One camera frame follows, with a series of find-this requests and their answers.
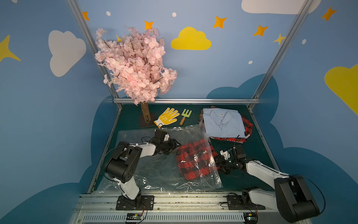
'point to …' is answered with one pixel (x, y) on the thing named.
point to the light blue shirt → (223, 122)
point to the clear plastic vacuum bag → (161, 173)
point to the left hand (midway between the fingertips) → (179, 146)
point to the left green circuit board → (134, 216)
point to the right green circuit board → (251, 217)
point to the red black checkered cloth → (248, 126)
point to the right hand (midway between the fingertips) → (213, 164)
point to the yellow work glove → (167, 117)
